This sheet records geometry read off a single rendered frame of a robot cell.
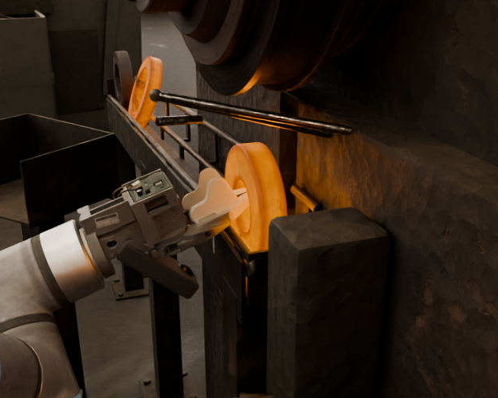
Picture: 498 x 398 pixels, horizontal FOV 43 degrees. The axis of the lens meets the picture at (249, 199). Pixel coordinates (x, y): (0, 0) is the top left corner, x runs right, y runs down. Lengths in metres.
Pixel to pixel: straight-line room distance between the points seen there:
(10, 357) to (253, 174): 0.32
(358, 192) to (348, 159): 0.04
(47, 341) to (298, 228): 0.31
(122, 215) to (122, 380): 1.02
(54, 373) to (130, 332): 1.21
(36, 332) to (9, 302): 0.04
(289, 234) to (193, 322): 1.35
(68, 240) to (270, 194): 0.23
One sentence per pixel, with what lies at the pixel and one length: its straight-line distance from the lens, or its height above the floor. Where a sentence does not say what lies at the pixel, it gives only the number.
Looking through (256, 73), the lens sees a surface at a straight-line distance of 0.63.
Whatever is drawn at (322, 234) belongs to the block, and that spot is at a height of 0.80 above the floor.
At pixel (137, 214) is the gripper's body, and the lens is 0.72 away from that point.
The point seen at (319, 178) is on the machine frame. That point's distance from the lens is 0.74.
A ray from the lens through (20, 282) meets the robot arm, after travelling 0.74.
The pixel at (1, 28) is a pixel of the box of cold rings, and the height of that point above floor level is 0.70.
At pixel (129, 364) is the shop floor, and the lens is 1.77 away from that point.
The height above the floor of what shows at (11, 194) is 0.59.
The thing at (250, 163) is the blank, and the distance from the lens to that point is 0.74.
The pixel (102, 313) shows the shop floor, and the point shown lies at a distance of 2.00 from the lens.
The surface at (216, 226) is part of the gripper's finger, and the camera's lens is 0.75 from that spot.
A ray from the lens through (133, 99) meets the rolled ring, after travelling 1.72.
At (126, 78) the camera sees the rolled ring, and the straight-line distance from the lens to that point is 1.77.
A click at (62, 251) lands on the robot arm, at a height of 0.73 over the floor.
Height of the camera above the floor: 1.04
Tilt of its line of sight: 22 degrees down
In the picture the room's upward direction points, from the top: straight up
